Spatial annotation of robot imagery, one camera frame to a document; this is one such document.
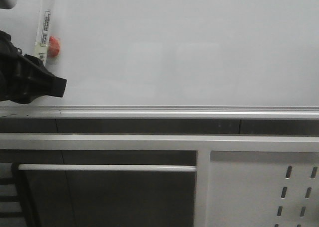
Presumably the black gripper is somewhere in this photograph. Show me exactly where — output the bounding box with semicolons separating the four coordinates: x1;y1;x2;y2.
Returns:
0;31;67;104

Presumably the white whiteboard marker pen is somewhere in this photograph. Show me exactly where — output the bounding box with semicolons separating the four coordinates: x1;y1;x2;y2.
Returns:
34;0;55;65

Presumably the red round magnet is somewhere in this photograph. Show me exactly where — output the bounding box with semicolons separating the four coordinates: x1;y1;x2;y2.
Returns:
48;36;60;58

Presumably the white horizontal metal bar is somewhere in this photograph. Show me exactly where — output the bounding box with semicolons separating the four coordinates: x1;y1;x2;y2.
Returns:
18;164;196;172

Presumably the white perforated metal panel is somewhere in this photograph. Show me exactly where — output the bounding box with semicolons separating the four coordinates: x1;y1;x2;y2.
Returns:
206;151;319;227

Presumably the white whiteboard with aluminium frame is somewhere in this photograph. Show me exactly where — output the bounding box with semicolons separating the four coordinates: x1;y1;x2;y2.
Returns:
0;0;319;119

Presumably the white metal stand frame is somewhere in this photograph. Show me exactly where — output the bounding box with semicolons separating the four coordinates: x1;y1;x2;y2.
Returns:
0;133;319;227

